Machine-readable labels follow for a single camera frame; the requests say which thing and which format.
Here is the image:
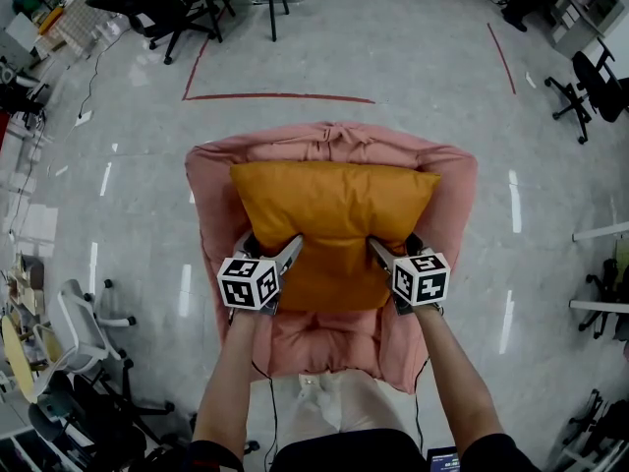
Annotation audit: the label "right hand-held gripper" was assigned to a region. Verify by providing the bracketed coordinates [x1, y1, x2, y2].
[367, 232, 452, 317]

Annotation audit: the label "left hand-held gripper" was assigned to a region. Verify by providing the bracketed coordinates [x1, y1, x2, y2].
[216, 230, 305, 318]

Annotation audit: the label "orange pillow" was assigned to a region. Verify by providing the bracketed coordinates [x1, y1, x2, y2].
[229, 160, 442, 313]

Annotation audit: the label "pink padded seat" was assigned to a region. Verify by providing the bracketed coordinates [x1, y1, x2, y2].
[184, 121, 480, 395]

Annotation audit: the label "person's right forearm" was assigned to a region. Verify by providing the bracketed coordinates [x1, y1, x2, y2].
[414, 304, 508, 461]

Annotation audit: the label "person's left forearm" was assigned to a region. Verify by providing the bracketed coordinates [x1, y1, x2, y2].
[192, 306, 262, 461]

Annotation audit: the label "red floor tape line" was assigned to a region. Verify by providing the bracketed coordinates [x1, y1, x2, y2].
[181, 5, 377, 105]

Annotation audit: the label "person's pale trousers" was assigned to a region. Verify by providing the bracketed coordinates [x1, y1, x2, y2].
[270, 369, 410, 437]

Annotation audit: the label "white desk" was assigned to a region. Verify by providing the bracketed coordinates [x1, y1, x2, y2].
[568, 298, 629, 314]
[571, 227, 629, 244]

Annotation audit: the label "white office chair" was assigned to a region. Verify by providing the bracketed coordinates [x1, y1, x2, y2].
[44, 277, 138, 379]

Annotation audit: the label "person's black shirt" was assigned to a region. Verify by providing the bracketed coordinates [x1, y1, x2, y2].
[185, 427, 542, 472]

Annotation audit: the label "black office chair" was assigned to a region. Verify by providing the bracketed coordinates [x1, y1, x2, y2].
[543, 36, 629, 146]
[27, 359, 177, 472]
[84, 0, 225, 66]
[577, 258, 629, 341]
[557, 387, 629, 472]

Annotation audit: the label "small display screen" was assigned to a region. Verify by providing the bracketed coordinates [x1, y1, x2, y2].
[426, 446, 462, 472]

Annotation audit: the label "red floor tape strip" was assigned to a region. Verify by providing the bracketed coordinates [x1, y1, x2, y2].
[486, 22, 518, 96]

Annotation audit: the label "round wooden table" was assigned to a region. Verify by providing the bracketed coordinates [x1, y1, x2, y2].
[0, 312, 41, 405]

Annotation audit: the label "grey shelf unit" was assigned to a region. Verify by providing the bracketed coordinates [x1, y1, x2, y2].
[546, 0, 626, 59]

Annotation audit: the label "cluttered storage rack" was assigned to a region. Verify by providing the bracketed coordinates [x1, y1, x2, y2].
[0, 0, 117, 63]

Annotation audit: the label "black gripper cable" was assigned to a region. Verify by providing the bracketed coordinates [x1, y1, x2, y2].
[249, 359, 280, 469]
[411, 355, 430, 454]

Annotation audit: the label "black floor cable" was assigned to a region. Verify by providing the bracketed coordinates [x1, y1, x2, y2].
[77, 15, 130, 119]

